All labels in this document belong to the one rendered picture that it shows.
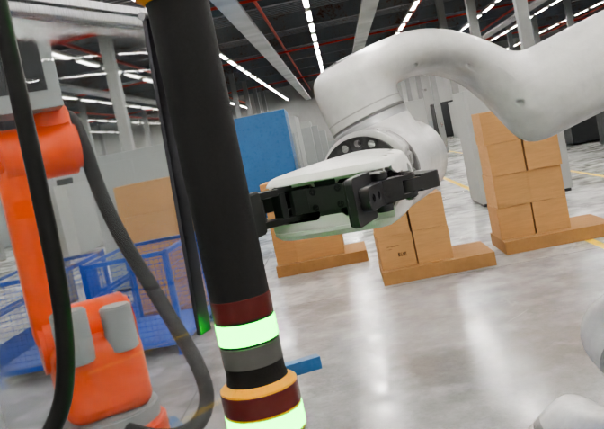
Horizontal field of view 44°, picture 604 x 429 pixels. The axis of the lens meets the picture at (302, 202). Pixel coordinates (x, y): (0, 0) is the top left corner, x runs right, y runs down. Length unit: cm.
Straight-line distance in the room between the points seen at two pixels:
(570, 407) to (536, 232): 767
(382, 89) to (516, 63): 13
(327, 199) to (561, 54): 30
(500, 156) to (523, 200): 56
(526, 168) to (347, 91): 800
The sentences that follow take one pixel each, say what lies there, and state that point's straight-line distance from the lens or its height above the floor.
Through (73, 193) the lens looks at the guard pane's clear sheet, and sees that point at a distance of 142.
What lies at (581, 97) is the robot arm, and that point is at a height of 168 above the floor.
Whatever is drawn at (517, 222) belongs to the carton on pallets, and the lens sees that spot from 866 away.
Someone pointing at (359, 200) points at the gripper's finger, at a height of 165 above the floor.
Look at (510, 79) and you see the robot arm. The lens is 72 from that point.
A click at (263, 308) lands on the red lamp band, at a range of 40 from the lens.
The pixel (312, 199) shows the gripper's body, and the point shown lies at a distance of 55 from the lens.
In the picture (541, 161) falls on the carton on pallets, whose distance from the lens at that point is 864.
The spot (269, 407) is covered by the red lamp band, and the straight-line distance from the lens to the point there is 41.
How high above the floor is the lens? 170
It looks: 5 degrees down
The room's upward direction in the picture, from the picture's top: 12 degrees counter-clockwise
